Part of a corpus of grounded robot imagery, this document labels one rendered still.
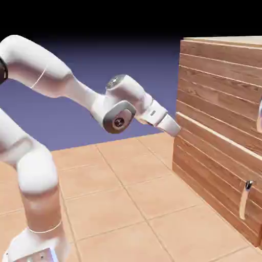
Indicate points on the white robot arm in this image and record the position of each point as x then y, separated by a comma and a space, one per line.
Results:
51, 77

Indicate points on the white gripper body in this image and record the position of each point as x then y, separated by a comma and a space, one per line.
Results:
169, 124

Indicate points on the light wood cabinet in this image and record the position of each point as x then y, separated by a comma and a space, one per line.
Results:
215, 122

